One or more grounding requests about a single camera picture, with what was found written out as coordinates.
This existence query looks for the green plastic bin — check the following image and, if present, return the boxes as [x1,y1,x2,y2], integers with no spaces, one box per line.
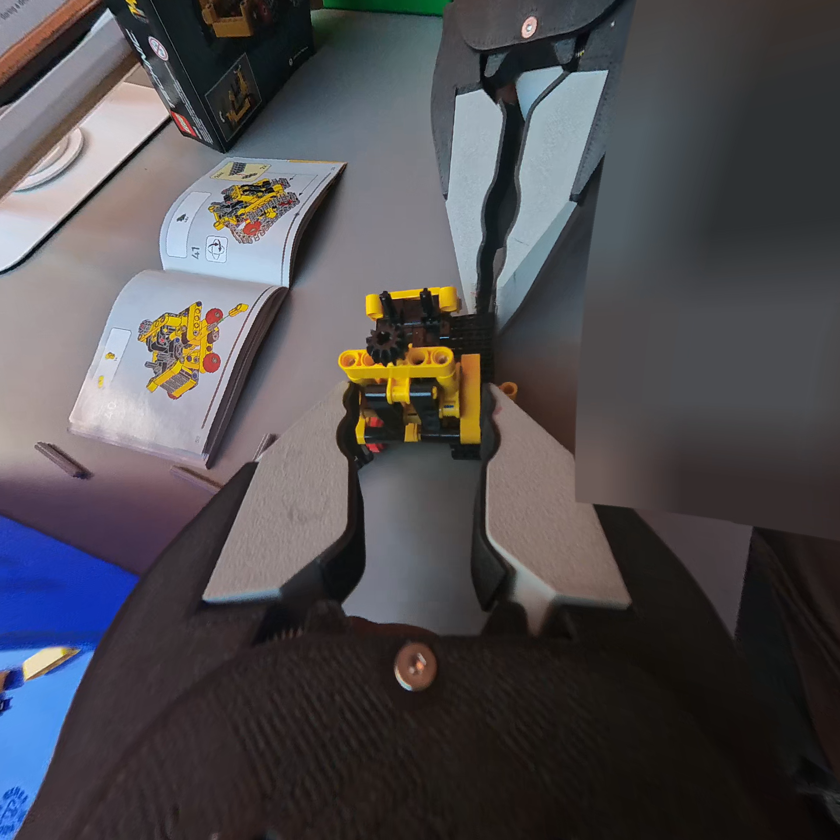
[315,0,447,17]

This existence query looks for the printed instruction sheet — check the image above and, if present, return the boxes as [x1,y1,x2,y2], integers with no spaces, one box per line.
[0,0,74,52]

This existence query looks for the open lego instruction booklet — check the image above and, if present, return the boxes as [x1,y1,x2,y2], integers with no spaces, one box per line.
[69,157,347,470]

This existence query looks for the white stand base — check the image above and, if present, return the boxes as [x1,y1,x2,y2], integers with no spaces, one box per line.
[0,10,173,273]

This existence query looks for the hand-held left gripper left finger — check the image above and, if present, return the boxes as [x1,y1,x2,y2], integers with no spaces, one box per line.
[201,382,366,608]

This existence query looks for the loose lego pieces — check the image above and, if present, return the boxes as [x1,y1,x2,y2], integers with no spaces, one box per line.
[0,646,81,713]

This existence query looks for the blue plastic bin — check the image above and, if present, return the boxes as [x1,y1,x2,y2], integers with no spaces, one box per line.
[0,515,142,840]

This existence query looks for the yellow lego bulldozer model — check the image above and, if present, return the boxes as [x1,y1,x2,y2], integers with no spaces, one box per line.
[336,285,522,463]

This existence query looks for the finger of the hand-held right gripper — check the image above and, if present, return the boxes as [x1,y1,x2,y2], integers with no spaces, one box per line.
[492,67,611,329]
[443,91,511,317]

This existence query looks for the black lego track strip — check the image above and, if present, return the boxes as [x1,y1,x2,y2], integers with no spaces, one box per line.
[453,311,500,383]

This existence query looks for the dark lego set box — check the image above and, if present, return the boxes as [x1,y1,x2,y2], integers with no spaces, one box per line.
[108,0,316,153]

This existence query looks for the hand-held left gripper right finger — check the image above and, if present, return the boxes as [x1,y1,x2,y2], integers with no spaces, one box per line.
[470,384,634,610]

